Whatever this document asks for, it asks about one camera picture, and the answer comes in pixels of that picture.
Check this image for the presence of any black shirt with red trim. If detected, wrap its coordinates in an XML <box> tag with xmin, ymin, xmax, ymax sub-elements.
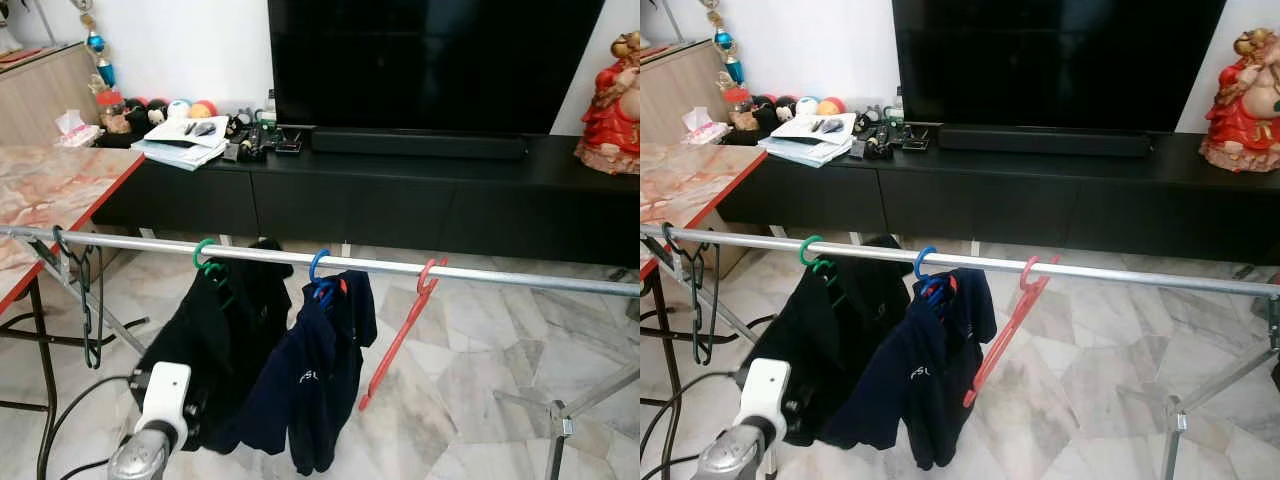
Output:
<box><xmin>745</xmin><ymin>235</ymin><xmax>916</xmax><ymax>449</ymax></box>
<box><xmin>133</xmin><ymin>238</ymin><xmax>295</xmax><ymax>454</ymax></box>

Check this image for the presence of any green plastic hanger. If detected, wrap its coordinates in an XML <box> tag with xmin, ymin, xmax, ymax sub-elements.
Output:
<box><xmin>192</xmin><ymin>237</ymin><xmax>237</xmax><ymax>309</ymax></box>
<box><xmin>798</xmin><ymin>235</ymin><xmax>841</xmax><ymax>306</ymax></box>

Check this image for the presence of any blue plastic hanger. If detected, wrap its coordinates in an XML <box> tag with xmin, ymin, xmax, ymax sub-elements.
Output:
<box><xmin>913</xmin><ymin>246</ymin><xmax>956</xmax><ymax>306</ymax></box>
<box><xmin>308</xmin><ymin>247</ymin><xmax>347</xmax><ymax>307</ymax></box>

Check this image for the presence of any red plastic hanger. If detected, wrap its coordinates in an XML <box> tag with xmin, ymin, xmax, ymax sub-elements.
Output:
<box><xmin>963</xmin><ymin>255</ymin><xmax>1059</xmax><ymax>409</ymax></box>
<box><xmin>358</xmin><ymin>257</ymin><xmax>449</xmax><ymax>413</ymax></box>

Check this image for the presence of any navy blue shirt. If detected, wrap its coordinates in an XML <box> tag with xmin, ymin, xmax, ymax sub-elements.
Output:
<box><xmin>822</xmin><ymin>268</ymin><xmax>998</xmax><ymax>471</ymax></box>
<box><xmin>238</xmin><ymin>270</ymin><xmax>379</xmax><ymax>476</ymax></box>

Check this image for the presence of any silver metal clothes rack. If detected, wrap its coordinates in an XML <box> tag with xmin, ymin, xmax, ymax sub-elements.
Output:
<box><xmin>0</xmin><ymin>225</ymin><xmax>640</xmax><ymax>480</ymax></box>
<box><xmin>640</xmin><ymin>224</ymin><xmax>1280</xmax><ymax>480</ymax></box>

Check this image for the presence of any pink marble folding table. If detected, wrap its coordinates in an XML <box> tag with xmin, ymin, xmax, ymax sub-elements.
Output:
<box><xmin>640</xmin><ymin>142</ymin><xmax>769</xmax><ymax>480</ymax></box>
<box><xmin>0</xmin><ymin>145</ymin><xmax>151</xmax><ymax>480</ymax></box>

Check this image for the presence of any white paper stack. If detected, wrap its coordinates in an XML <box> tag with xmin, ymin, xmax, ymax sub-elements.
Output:
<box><xmin>130</xmin><ymin>115</ymin><xmax>233</xmax><ymax>173</ymax></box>
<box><xmin>757</xmin><ymin>112</ymin><xmax>859</xmax><ymax>169</ymax></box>

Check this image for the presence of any black tabletop gadget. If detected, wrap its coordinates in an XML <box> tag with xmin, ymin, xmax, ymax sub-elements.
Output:
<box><xmin>850</xmin><ymin>105</ymin><xmax>932</xmax><ymax>161</ymax></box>
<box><xmin>222</xmin><ymin>108</ymin><xmax>304</xmax><ymax>164</ymax></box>

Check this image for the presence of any pink tissue pack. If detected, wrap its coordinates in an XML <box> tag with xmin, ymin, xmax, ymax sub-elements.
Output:
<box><xmin>682</xmin><ymin>105</ymin><xmax>731</xmax><ymax>146</ymax></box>
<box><xmin>55</xmin><ymin>108</ymin><xmax>104</xmax><ymax>149</ymax></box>

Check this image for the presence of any red-lidded jar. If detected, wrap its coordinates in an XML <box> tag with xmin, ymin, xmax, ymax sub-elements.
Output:
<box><xmin>722</xmin><ymin>85</ymin><xmax>756</xmax><ymax>131</ymax></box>
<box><xmin>95</xmin><ymin>88</ymin><xmax>129</xmax><ymax>134</ymax></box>

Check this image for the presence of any light wooden sideboard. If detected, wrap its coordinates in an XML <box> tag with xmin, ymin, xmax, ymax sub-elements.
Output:
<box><xmin>640</xmin><ymin>40</ymin><xmax>731</xmax><ymax>146</ymax></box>
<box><xmin>0</xmin><ymin>42</ymin><xmax>101</xmax><ymax>149</ymax></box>

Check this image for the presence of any red laughing Buddha statue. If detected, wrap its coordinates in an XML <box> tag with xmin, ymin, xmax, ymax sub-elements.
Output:
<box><xmin>575</xmin><ymin>30</ymin><xmax>640</xmax><ymax>176</ymax></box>
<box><xmin>1198</xmin><ymin>27</ymin><xmax>1280</xmax><ymax>173</ymax></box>

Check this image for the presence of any black soundbar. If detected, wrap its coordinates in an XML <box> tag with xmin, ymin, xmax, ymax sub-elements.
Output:
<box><xmin>937</xmin><ymin>124</ymin><xmax>1153</xmax><ymax>158</ymax></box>
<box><xmin>311</xmin><ymin>127</ymin><xmax>529</xmax><ymax>161</ymax></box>

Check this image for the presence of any blue and gold trophy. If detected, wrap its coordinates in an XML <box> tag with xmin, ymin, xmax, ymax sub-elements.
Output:
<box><xmin>700</xmin><ymin>0</ymin><xmax>748</xmax><ymax>89</ymax></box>
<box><xmin>70</xmin><ymin>0</ymin><xmax>119</xmax><ymax>93</ymax></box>

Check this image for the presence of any black flat television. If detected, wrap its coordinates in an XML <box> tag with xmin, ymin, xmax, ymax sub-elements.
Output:
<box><xmin>892</xmin><ymin>0</ymin><xmax>1228</xmax><ymax>134</ymax></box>
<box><xmin>267</xmin><ymin>0</ymin><xmax>608</xmax><ymax>136</ymax></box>

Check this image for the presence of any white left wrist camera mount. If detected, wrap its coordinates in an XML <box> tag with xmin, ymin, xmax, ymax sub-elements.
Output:
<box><xmin>737</xmin><ymin>358</ymin><xmax>792</xmax><ymax>433</ymax></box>
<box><xmin>140</xmin><ymin>362</ymin><xmax>192</xmax><ymax>433</ymax></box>

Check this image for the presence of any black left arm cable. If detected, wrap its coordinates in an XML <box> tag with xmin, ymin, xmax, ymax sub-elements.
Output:
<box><xmin>38</xmin><ymin>374</ymin><xmax>137</xmax><ymax>480</ymax></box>
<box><xmin>640</xmin><ymin>372</ymin><xmax>741</xmax><ymax>480</ymax></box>

